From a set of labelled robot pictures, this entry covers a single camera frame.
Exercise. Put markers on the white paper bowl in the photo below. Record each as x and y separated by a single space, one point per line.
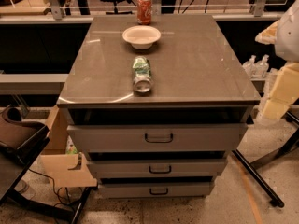
141 36

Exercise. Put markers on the clear plastic bottle left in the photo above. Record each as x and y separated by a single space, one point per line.
249 65

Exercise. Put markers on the red soda can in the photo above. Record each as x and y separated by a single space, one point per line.
144 12

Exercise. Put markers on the grey drawer cabinet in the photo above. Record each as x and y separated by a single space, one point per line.
197 79

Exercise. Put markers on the bottom grey drawer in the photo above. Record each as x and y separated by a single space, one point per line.
155 190

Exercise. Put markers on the clear plastic bottle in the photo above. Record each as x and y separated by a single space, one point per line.
249 65
261 67

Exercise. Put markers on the middle grey drawer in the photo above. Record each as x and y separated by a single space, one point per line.
156 168

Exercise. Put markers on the black side table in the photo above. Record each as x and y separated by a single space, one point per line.
20 144

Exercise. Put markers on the grey drawer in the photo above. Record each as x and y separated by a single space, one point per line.
156 168
155 190
157 138

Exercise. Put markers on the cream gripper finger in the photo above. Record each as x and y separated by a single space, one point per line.
268 35
284 92

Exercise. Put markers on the clear plastic bottle right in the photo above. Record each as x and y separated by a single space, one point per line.
261 67

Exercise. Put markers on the top grey drawer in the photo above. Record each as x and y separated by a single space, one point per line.
157 138

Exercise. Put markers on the green soda can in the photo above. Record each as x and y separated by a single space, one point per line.
142 78

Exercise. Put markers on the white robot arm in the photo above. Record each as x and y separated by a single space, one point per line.
284 35

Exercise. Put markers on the black stand leg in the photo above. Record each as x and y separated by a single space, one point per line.
269 158

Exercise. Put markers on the cardboard box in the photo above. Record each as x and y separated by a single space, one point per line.
67 170

